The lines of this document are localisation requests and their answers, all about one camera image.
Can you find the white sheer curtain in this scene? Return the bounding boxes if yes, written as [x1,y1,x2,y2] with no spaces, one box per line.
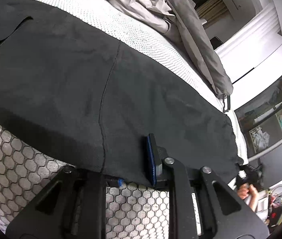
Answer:
[216,3,282,83]

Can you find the dark grey sleeping bag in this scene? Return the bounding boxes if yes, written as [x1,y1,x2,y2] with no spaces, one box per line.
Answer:
[166,0,234,113]

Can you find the black pants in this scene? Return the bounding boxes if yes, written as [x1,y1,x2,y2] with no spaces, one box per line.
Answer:
[0,0,239,186]

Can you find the white honeycomb mattress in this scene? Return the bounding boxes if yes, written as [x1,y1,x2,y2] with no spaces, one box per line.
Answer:
[0,0,247,238]

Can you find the person right hand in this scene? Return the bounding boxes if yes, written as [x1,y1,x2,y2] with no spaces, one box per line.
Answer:
[237,183,259,212]

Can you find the dark open wardrobe shelf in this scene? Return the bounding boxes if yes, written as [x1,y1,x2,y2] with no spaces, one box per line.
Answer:
[235,76,282,158]

